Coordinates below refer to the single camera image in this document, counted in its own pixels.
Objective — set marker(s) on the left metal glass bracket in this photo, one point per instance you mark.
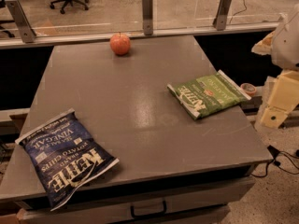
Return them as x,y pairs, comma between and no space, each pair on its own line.
26,32

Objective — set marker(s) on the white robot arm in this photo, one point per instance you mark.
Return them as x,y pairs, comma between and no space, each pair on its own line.
283,47

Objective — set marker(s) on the orange tape roll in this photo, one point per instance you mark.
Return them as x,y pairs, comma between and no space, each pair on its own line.
249,89

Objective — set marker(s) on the middle metal glass bracket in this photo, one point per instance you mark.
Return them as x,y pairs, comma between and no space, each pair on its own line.
147,13

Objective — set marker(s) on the metal glass bracket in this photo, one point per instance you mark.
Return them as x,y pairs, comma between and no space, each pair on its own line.
26,32
147,13
220,20

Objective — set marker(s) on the grey table drawer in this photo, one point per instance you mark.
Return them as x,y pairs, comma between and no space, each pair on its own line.
204,204

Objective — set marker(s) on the right metal glass bracket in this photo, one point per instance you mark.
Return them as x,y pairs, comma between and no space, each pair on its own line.
220,20

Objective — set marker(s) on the black drawer handle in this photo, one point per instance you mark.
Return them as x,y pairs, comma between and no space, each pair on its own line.
148,211

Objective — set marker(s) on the blue Kettle chip bag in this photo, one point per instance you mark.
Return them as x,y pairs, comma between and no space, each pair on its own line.
65,156

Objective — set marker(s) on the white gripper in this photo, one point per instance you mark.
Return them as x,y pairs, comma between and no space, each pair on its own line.
288,46

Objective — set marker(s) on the green jalapeno chip bag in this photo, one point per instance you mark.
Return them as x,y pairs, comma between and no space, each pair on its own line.
204,96

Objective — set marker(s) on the red apple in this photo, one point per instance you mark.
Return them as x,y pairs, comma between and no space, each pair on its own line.
120,43

